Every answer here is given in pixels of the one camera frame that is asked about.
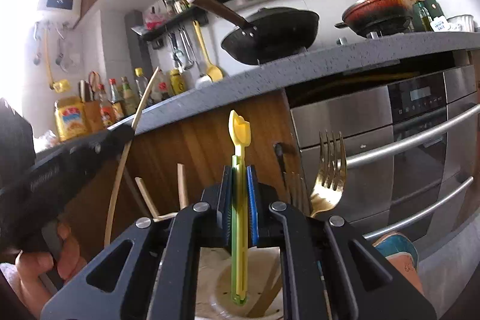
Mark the horse print quilted mat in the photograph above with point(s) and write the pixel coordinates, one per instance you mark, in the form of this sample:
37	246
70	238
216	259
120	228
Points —
402	254

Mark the yellow hanging spatula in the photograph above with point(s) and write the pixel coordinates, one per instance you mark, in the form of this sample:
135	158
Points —
213	71

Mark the yellow green tulip utensil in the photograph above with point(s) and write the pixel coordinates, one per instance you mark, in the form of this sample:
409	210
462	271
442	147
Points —
240	134

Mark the stainless steel oven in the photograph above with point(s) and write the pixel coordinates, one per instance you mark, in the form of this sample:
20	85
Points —
410	148

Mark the grey speckled countertop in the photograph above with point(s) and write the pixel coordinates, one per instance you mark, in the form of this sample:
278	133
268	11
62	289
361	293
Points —
301	68

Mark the yellow cooking oil jug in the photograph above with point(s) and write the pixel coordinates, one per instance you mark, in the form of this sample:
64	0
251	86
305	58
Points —
70	118

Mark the black wok with handle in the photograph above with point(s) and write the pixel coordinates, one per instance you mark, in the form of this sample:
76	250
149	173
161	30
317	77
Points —
267	35

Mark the red-brown clay pan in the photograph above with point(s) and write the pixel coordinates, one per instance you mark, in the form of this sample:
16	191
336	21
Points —
385	17

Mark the person's left hand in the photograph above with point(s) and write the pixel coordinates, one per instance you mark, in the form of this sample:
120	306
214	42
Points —
29	266

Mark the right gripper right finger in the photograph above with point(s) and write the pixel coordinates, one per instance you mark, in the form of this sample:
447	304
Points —
328	271

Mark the black wall shelf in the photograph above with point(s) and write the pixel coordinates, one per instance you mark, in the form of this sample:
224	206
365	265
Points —
193	13

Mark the white ceramic utensil holder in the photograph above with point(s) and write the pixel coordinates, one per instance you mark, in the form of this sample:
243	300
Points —
214	295

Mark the gold fork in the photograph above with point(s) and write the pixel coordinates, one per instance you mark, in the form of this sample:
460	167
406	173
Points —
331	176

